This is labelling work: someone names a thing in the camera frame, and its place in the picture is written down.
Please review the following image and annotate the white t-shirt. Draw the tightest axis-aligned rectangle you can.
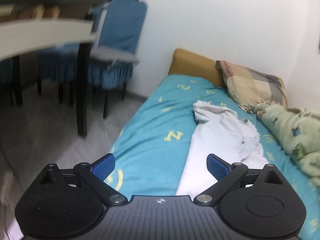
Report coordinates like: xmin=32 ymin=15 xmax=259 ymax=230
xmin=176 ymin=100 xmax=268 ymax=199

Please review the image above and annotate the teal patterned bed sheet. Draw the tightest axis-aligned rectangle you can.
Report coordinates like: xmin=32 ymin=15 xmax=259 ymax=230
xmin=105 ymin=75 xmax=319 ymax=239

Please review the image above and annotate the green cartoon fleece blanket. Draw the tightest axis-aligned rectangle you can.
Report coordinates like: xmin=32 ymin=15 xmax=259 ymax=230
xmin=253 ymin=103 xmax=319 ymax=187

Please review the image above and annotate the plaid beige pillow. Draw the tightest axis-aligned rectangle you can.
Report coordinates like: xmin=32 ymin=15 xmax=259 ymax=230
xmin=216 ymin=60 xmax=288 ymax=113

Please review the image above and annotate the blue covered chair behind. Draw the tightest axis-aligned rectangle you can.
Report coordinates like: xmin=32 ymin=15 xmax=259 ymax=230
xmin=36 ymin=44 xmax=79 ymax=107

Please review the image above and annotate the grey seat cushion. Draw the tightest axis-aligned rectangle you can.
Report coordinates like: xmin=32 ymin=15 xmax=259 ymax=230
xmin=90 ymin=46 xmax=140 ymax=64

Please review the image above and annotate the mustard yellow headboard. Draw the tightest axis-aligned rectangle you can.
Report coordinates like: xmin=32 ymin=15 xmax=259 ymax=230
xmin=168 ymin=48 xmax=226 ymax=88

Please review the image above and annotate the blue covered chair near bed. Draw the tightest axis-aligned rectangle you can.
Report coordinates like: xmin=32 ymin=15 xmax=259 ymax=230
xmin=88 ymin=0 xmax=148 ymax=119

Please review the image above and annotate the black and white table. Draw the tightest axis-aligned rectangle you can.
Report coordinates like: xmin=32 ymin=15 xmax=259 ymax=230
xmin=1 ymin=0 xmax=104 ymax=138

